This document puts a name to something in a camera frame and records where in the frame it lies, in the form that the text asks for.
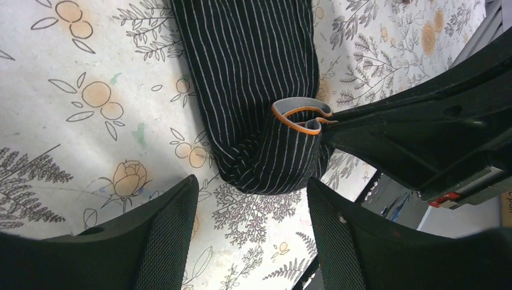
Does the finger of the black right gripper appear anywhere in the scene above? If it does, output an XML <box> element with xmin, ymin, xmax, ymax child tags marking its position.
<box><xmin>322</xmin><ymin>30</ymin><xmax>511</xmax><ymax>192</ymax></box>

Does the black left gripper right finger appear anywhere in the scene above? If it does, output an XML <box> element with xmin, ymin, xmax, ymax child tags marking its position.
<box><xmin>307</xmin><ymin>178</ymin><xmax>511</xmax><ymax>289</ymax></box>

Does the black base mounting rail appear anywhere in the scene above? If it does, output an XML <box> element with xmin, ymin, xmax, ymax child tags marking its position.
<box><xmin>293</xmin><ymin>171</ymin><xmax>427</xmax><ymax>289</ymax></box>

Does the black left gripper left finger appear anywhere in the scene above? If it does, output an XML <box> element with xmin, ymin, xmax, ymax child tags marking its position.
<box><xmin>1</xmin><ymin>175</ymin><xmax>199</xmax><ymax>289</ymax></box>

